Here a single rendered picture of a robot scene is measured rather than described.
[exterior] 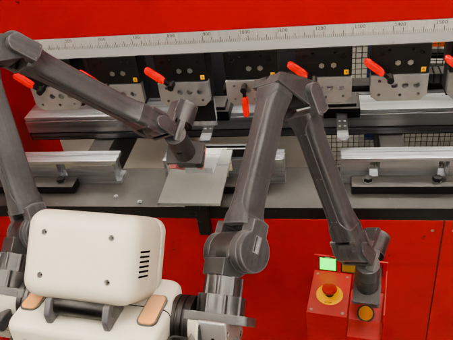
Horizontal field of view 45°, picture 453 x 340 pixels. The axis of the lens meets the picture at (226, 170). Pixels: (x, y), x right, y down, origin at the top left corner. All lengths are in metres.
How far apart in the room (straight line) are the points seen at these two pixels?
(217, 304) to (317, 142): 0.44
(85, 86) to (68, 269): 0.48
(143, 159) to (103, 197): 1.75
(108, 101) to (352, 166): 0.80
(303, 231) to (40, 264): 0.97
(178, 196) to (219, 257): 0.60
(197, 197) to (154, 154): 2.07
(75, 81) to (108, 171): 0.66
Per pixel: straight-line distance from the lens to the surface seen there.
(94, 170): 1.90
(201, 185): 1.60
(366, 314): 1.61
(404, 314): 2.04
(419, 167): 1.76
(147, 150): 3.68
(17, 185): 1.18
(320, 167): 1.23
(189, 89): 1.62
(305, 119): 1.20
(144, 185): 1.87
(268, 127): 1.10
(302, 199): 1.72
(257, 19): 1.50
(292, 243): 1.79
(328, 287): 1.55
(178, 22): 1.54
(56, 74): 1.26
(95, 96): 1.29
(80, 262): 0.95
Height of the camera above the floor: 1.97
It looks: 36 degrees down
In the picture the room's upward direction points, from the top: 8 degrees counter-clockwise
